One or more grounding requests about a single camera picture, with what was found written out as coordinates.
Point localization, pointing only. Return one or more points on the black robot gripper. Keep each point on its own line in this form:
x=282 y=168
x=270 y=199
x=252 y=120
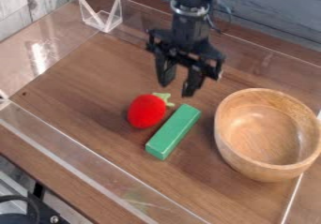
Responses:
x=183 y=45

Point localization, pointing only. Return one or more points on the red plush strawberry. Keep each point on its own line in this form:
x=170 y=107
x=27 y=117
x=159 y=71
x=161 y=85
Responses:
x=147 y=109

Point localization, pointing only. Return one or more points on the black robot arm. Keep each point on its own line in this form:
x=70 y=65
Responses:
x=191 y=8

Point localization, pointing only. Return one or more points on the green rectangular block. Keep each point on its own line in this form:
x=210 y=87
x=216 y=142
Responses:
x=170 y=134

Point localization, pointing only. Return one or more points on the wooden bowl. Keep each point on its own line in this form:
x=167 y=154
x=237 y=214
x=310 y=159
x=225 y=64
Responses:
x=268 y=134

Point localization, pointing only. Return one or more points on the black metal table clamp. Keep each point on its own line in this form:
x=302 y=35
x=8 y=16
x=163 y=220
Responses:
x=48 y=216

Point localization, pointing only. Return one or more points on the clear acrylic corner bracket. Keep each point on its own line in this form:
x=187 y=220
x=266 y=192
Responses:
x=102 y=20

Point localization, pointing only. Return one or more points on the clear acrylic front wall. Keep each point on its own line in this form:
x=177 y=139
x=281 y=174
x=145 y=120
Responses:
x=98 y=188

